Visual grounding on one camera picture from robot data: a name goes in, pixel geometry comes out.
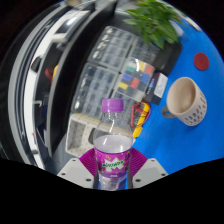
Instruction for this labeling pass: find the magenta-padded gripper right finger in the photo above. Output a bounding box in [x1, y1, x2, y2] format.
[126, 147, 169, 190]

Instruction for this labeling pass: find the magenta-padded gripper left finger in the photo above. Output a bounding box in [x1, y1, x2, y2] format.
[56, 147, 100, 190]

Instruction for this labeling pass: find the clear bottle with purple cap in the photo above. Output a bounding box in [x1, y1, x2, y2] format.
[92, 97, 134, 192]

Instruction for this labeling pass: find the white perforated tray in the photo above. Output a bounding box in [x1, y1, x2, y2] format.
[65, 112, 104, 158]

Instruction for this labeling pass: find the black zip case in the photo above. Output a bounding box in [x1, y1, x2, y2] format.
[87, 128, 98, 146]

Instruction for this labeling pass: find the yellow multimeter with red leads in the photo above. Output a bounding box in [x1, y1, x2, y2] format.
[130, 100, 152, 139]

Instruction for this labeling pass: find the beige mug with grey dashes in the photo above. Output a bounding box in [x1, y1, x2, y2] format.
[161, 76, 208, 127]

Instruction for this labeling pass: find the black box with white label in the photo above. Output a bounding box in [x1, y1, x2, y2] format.
[144, 71, 169, 106]

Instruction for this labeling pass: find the black flat box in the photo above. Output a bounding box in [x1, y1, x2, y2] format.
[154, 39, 184, 76]

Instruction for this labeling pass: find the flat round red coaster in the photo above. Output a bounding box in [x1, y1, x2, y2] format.
[193, 52, 211, 72]

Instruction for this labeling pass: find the potted green plant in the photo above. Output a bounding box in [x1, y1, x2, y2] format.
[123, 0, 184, 50]

